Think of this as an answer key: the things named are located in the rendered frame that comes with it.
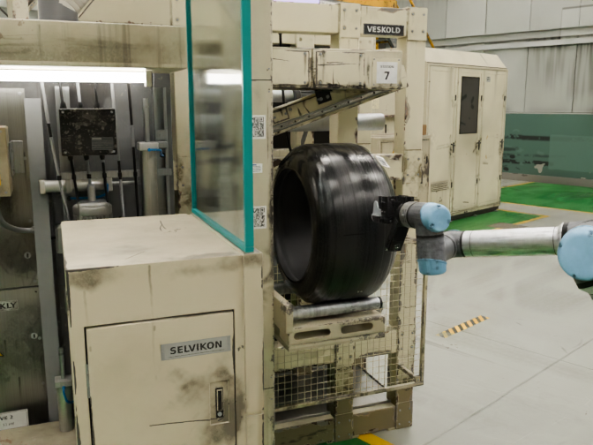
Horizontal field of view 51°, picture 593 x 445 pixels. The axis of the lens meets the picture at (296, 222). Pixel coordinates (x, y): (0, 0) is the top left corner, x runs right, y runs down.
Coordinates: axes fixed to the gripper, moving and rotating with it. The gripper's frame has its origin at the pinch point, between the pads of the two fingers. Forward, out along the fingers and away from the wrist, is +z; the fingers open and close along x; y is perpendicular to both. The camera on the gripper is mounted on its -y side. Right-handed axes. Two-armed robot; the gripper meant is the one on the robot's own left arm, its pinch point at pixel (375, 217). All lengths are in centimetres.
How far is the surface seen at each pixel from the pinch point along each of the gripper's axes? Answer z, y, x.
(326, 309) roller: 15.4, -31.3, 10.6
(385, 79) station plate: 41, 49, -27
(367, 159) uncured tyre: 11.2, 18.3, -3.3
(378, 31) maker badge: 70, 74, -40
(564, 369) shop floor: 114, -110, -189
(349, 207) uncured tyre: 1.7, 3.6, 8.3
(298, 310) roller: 15.7, -30.6, 20.6
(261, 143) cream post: 17.4, 24.1, 31.1
